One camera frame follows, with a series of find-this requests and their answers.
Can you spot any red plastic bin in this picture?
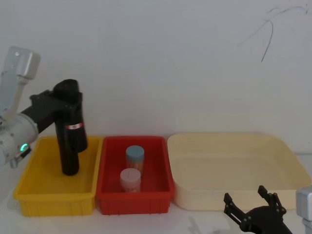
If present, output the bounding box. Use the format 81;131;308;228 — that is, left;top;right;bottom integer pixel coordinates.
95;136;175;216

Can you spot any jar with pink lid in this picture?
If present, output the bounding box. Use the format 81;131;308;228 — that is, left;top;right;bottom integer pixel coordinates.
119;168;142;194

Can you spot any jar with blue lid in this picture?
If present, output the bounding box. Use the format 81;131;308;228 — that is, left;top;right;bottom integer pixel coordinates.
125;145;145;176

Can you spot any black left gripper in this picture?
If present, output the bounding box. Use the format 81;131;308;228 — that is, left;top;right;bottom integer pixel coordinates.
20;89;84;135

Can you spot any black bottle with red band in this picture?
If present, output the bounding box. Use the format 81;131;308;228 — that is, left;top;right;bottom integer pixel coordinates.
65;107;88;153

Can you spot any cream plastic tray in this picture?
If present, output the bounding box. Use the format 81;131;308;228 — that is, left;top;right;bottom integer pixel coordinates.
167;132;312;211

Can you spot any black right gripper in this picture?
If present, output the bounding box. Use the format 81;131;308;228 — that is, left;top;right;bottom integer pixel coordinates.
223;185;293;234

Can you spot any yellow plastic bin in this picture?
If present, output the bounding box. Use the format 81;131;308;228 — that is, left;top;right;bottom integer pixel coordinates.
13;135;103;217

